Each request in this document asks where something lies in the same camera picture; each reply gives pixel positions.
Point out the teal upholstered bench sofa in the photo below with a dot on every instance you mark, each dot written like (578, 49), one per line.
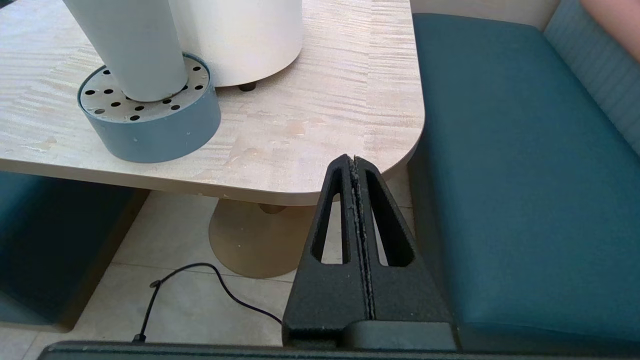
(510, 175)
(45, 240)

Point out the large white tea dispenser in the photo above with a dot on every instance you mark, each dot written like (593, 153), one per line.
(240, 40)

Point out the beige table pedestal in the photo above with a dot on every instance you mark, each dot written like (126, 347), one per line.
(255, 240)

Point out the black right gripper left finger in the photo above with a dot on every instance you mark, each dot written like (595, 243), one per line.
(330, 295)

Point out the grey plastic cup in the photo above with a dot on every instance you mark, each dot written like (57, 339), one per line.
(135, 45)

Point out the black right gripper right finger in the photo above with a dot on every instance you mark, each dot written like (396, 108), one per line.
(405, 295)

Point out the pink bolster cushion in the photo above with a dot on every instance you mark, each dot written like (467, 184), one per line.
(617, 22)

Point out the large blue-grey drip tray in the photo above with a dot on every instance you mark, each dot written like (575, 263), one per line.
(160, 132)

